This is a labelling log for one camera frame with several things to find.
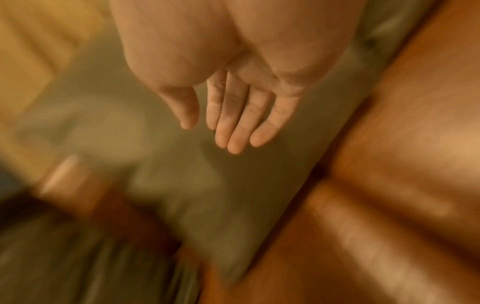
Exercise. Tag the brown leather sofa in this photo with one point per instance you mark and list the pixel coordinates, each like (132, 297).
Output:
(393, 178)

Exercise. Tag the person's right hand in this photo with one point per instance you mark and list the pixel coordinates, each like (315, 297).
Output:
(232, 44)

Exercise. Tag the person's grey trousers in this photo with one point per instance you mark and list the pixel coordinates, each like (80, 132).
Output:
(75, 267)

